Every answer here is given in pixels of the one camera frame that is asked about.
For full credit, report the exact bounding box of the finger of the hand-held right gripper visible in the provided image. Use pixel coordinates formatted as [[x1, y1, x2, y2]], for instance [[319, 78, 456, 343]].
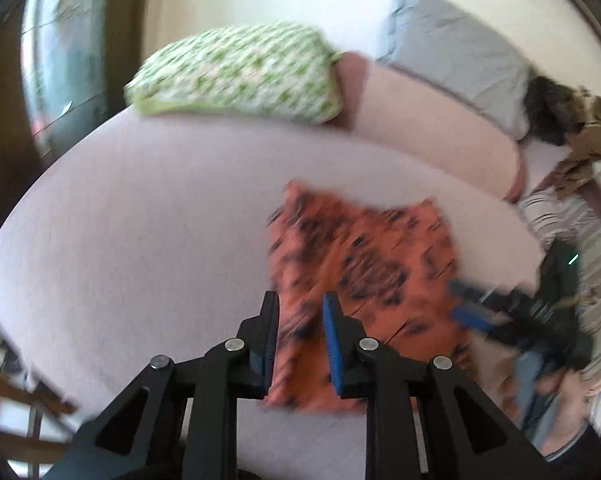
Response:
[[448, 280, 524, 312], [449, 307, 514, 345]]

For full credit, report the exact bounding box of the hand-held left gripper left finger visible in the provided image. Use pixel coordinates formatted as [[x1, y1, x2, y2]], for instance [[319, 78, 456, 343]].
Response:
[[45, 290, 281, 480]]

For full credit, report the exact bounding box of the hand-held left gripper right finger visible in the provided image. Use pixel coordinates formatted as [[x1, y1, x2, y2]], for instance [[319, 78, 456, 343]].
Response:
[[322, 291, 546, 480]]

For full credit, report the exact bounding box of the orange floral cloth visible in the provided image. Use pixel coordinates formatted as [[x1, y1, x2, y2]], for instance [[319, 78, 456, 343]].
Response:
[[263, 180, 476, 413]]

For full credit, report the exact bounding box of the person's right forearm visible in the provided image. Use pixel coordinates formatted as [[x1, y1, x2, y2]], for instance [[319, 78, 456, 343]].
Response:
[[535, 372, 601, 461]]

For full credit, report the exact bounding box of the grey striped cloth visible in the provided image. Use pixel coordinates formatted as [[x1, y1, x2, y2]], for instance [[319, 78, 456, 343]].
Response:
[[518, 187, 601, 436]]

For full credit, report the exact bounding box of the brown cloth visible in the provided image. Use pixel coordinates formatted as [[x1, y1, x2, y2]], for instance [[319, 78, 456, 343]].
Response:
[[555, 86, 601, 200]]

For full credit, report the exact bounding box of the pink bolster pillow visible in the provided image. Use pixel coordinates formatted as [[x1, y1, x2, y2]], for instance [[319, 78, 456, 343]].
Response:
[[338, 51, 527, 203]]

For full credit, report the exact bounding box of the dark cloth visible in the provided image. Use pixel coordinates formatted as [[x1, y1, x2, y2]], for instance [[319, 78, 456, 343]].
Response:
[[523, 76, 581, 147]]

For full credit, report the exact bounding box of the grey pillow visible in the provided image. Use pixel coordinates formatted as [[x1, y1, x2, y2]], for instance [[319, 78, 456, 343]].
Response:
[[378, 0, 539, 142]]

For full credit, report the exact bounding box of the wooden chair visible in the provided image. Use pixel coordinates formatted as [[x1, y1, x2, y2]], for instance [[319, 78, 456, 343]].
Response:
[[0, 320, 78, 466]]

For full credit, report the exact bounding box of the green patterned pillow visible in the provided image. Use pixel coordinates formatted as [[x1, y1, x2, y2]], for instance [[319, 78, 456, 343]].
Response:
[[123, 22, 344, 126]]

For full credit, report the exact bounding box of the glass window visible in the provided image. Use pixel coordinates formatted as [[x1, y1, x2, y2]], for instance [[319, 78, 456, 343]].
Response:
[[19, 0, 131, 151]]

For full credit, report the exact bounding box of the wooden bed rail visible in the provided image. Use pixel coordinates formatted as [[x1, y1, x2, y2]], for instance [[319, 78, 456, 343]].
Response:
[[531, 157, 601, 241]]

